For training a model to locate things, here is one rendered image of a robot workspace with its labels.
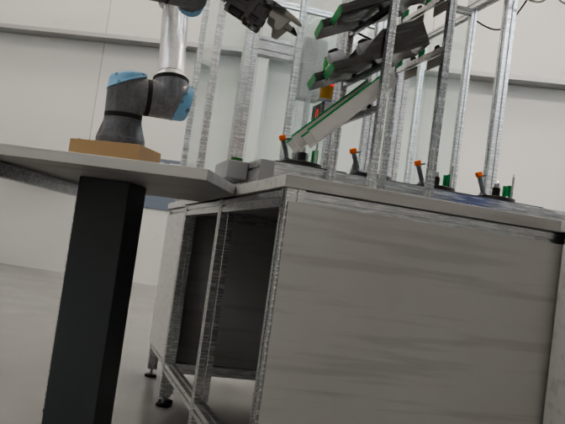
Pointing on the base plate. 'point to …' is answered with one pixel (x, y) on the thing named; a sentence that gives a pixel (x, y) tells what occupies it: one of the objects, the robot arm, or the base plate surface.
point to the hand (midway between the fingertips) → (297, 26)
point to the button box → (232, 170)
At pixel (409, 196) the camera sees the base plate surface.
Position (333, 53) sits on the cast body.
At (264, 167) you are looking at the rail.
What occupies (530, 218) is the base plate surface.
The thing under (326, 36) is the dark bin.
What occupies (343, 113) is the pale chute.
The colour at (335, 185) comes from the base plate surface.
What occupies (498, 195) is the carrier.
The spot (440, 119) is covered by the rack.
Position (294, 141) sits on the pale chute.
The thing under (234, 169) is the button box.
